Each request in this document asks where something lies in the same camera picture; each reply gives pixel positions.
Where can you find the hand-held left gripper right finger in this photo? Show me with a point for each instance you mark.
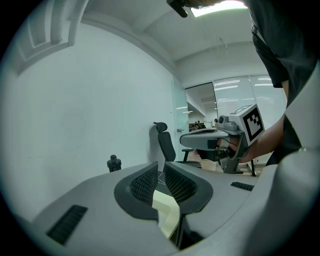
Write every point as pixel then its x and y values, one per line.
pixel 222 202

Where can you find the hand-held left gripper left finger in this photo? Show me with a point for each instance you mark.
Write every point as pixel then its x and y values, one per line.
pixel 95 207

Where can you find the person's black shirt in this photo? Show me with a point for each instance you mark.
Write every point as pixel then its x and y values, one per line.
pixel 287 37

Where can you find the glass wall with blinds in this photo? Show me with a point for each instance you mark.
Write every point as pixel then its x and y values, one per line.
pixel 235 95

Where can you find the black camera device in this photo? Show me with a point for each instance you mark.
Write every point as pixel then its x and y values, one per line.
pixel 114 163

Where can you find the frosted glass door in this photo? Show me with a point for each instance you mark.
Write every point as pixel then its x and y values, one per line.
pixel 180 112

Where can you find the black office chair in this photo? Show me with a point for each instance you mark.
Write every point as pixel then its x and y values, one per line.
pixel 166 147

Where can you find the ceiling light panel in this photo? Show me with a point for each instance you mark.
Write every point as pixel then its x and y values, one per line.
pixel 217 7

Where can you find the person's right forearm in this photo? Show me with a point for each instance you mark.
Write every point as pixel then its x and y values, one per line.
pixel 265 145

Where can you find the person's right hand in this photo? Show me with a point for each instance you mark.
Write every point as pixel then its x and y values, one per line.
pixel 226 145

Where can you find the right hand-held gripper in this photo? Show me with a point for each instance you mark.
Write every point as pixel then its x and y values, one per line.
pixel 250 122

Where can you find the black head-worn camera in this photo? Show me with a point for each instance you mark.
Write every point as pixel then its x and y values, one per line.
pixel 178 8

